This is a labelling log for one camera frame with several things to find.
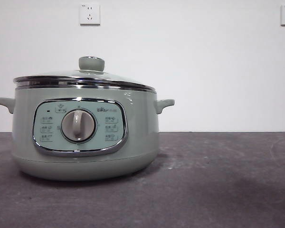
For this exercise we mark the pale green electric pot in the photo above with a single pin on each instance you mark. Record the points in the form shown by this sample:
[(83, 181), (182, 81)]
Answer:
[(142, 133)]

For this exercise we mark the glass lid with green knob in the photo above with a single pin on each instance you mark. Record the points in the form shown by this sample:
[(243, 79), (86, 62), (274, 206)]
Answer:
[(91, 63)]

